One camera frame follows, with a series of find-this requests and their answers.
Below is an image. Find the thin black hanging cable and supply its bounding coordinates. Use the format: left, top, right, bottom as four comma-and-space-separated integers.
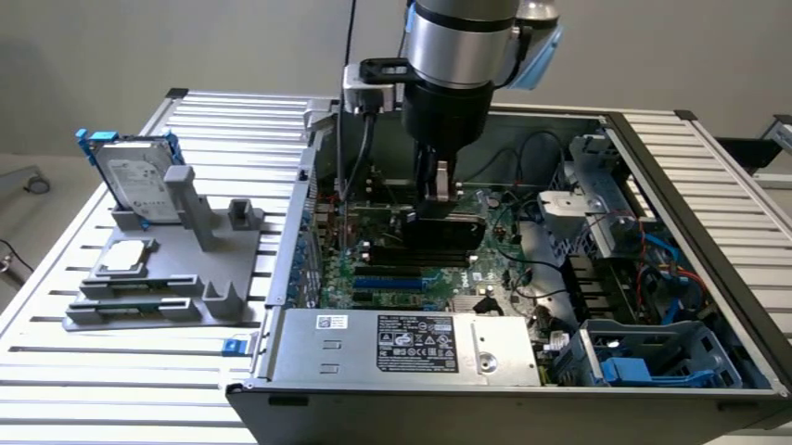
334, 0, 360, 201

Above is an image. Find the grey case latch bracket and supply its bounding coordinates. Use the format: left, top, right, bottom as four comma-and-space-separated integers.
300, 97, 343, 136

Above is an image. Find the blue data wire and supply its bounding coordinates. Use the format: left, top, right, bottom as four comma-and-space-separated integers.
640, 230, 708, 327

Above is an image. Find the grey disk bay cage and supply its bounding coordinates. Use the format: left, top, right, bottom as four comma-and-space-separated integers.
554, 318, 746, 388

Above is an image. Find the black expansion slot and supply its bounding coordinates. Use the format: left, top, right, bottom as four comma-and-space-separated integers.
352, 265, 429, 280

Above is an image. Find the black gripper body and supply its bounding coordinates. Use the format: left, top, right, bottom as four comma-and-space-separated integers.
399, 81, 495, 161

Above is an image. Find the blue expansion slot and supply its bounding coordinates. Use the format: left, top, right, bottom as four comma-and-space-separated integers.
351, 275, 430, 292

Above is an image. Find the blue disk carrier frame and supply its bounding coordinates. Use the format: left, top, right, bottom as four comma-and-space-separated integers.
73, 128, 187, 231

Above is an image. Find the black graphics card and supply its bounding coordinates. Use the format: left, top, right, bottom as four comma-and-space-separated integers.
399, 205, 490, 256

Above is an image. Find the green motherboard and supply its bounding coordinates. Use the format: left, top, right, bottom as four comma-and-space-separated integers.
311, 175, 562, 317

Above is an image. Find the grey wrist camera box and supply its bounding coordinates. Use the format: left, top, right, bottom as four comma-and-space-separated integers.
340, 57, 411, 115

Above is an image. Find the grey parts rack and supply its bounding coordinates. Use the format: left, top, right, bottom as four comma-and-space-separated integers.
60, 166, 268, 333

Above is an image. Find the silver CPU chip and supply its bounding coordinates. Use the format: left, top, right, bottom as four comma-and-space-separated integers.
100, 240, 151, 273

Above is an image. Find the open black PC case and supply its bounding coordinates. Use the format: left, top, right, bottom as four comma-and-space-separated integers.
224, 103, 792, 445

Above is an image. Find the silver hard disk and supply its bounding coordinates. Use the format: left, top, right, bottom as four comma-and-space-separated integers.
93, 140, 177, 219

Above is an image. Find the silver drive bay bracket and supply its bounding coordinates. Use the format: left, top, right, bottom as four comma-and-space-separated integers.
535, 133, 660, 261

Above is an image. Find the thick black camera cable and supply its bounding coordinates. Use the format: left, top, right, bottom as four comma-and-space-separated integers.
343, 110, 379, 205

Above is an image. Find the green RAM stick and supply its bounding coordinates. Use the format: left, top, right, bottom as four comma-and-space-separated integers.
72, 299, 188, 312

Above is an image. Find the silver power supply unit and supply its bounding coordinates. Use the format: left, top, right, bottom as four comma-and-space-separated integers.
262, 307, 543, 388

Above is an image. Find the black side bracket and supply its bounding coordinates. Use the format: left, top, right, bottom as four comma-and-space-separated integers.
716, 135, 782, 176

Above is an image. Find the black looped wire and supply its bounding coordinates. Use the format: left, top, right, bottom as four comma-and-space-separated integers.
475, 131, 569, 188

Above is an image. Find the silver chipset heat sink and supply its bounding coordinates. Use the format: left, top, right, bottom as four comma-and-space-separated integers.
446, 295, 498, 315

